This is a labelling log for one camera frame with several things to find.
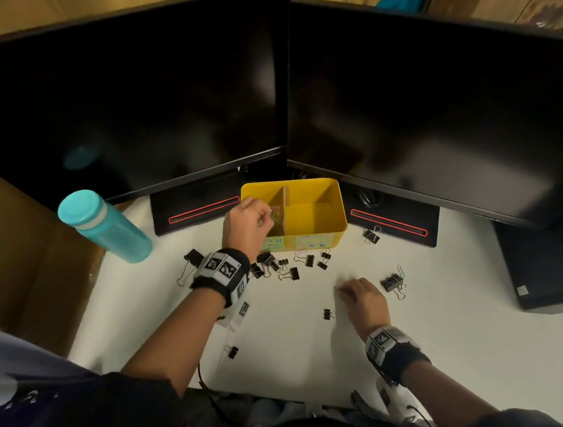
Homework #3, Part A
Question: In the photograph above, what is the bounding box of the person's right hand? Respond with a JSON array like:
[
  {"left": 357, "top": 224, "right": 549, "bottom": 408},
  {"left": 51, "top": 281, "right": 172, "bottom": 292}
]
[{"left": 334, "top": 275, "right": 392, "bottom": 343}]

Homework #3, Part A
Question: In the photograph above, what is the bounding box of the person's left hand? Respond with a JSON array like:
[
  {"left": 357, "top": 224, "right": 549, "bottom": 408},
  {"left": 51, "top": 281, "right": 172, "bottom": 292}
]
[{"left": 217, "top": 195, "right": 281, "bottom": 265}]

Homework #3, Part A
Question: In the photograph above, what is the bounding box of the person's left forearm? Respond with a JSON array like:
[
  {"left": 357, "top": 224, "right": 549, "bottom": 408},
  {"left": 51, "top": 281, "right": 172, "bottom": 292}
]
[{"left": 115, "top": 285, "right": 236, "bottom": 401}]

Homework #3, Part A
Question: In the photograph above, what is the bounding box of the person's right forearm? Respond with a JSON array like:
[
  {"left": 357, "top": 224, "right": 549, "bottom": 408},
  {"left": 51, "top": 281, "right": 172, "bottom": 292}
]
[{"left": 400, "top": 349, "right": 503, "bottom": 427}]

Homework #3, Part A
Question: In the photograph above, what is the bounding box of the pile of paper clips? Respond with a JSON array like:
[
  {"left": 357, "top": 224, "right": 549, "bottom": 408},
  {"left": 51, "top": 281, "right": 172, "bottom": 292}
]
[{"left": 267, "top": 207, "right": 285, "bottom": 236}]

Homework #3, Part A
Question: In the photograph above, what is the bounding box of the large black binder clip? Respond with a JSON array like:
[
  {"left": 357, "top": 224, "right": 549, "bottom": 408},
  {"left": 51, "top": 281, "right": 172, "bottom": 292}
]
[
  {"left": 379, "top": 272, "right": 409, "bottom": 303},
  {"left": 173, "top": 248, "right": 208, "bottom": 287}
]

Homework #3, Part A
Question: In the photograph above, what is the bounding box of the medium black binder clip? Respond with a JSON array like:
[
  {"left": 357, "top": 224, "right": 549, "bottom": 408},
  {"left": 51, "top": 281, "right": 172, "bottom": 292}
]
[{"left": 361, "top": 225, "right": 383, "bottom": 247}]

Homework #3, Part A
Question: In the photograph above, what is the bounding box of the cluster of black binder clips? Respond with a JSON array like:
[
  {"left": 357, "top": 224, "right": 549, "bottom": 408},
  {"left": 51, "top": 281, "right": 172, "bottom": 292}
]
[{"left": 246, "top": 246, "right": 335, "bottom": 287}]

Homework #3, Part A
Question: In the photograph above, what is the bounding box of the yellow divided storage box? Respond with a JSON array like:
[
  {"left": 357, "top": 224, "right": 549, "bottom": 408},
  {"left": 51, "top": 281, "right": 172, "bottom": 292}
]
[{"left": 239, "top": 174, "right": 350, "bottom": 256}]

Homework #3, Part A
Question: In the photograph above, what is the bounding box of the black monitor base red stripe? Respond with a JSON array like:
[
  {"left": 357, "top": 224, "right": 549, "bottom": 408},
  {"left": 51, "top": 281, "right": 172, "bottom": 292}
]
[
  {"left": 341, "top": 176, "right": 444, "bottom": 257},
  {"left": 148, "top": 167, "right": 250, "bottom": 238}
]

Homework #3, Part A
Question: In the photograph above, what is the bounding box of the black wristband with markers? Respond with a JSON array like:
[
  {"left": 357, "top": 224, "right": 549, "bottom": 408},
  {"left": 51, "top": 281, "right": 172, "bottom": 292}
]
[
  {"left": 363, "top": 322, "right": 433, "bottom": 388},
  {"left": 186, "top": 246, "right": 255, "bottom": 312}
]

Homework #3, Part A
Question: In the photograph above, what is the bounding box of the teal water bottle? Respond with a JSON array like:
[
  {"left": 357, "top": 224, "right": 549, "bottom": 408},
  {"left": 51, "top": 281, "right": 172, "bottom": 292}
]
[{"left": 56, "top": 184, "right": 155, "bottom": 270}]

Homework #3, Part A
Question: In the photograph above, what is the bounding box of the black computer monitor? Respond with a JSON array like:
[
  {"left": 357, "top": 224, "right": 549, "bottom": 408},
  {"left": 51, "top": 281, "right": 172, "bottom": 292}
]
[
  {"left": 271, "top": 0, "right": 563, "bottom": 255},
  {"left": 0, "top": 0, "right": 312, "bottom": 219}
]

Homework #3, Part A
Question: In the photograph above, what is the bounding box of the black computer case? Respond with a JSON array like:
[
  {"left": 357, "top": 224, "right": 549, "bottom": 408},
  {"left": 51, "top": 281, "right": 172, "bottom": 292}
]
[{"left": 491, "top": 204, "right": 563, "bottom": 320}]

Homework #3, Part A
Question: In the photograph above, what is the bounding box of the brown cardboard box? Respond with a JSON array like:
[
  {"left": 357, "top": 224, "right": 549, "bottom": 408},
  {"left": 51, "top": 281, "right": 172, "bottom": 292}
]
[{"left": 0, "top": 136, "right": 127, "bottom": 365}]

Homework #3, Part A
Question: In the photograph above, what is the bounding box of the person's dark clothing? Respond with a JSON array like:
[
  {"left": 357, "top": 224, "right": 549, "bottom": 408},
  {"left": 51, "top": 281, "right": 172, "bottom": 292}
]
[{"left": 0, "top": 264, "right": 563, "bottom": 427}]

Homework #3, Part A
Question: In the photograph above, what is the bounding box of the black cable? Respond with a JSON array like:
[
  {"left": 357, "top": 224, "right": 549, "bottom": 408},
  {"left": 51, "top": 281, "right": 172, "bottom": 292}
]
[{"left": 196, "top": 360, "right": 233, "bottom": 427}]

